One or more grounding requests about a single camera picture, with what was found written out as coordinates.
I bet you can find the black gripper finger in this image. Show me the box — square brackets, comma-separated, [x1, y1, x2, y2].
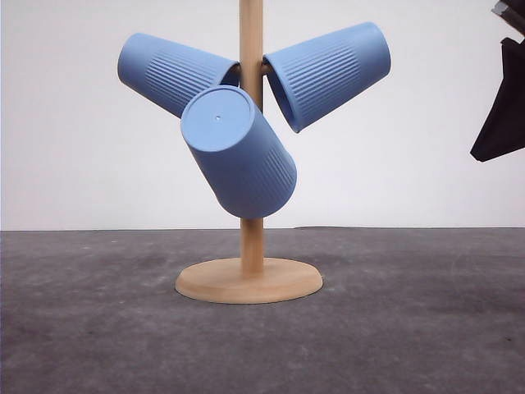
[470, 38, 525, 162]

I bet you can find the blue ribbed cup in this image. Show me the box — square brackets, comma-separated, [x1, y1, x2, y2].
[262, 22, 391, 133]
[181, 85, 297, 217]
[117, 33, 240, 117]

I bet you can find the wooden cup tree stand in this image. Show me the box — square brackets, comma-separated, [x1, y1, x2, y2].
[176, 0, 323, 305]

